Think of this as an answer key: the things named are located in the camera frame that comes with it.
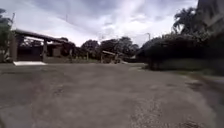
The small roofed shelter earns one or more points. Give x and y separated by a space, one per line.
108 56

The row of dark trees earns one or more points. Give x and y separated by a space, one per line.
110 45

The grey asphalt road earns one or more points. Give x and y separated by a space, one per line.
100 93

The street lamp pole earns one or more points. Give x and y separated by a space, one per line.
149 36

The dark hedge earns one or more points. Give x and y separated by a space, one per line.
180 50

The pale concrete slab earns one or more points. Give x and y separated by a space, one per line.
29 63

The flat-roofed building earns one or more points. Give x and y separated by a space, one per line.
30 46

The palm tree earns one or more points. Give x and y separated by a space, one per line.
185 18

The grass strip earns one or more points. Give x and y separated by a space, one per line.
200 72

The tall grey building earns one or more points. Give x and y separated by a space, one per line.
211 13

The green tree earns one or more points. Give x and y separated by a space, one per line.
3 33

